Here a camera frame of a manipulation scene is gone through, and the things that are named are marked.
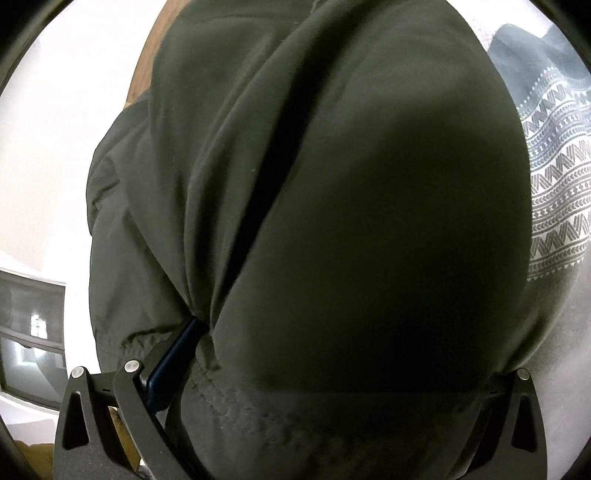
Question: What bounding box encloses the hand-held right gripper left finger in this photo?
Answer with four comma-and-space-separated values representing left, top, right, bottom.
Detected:
53, 318, 208, 480

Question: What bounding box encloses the dark green puffer jacket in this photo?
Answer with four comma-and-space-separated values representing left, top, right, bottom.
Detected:
85, 0, 539, 480

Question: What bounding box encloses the wooden headboard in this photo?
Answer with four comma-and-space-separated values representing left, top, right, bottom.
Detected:
124, 4, 172, 110

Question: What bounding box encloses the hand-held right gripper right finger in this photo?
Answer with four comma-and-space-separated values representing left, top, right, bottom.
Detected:
462, 367, 549, 480

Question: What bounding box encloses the dark framed window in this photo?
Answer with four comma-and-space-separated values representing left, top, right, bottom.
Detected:
0, 267, 68, 411

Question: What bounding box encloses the grey patterned sweater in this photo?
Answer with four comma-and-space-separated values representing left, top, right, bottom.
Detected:
487, 23, 591, 283

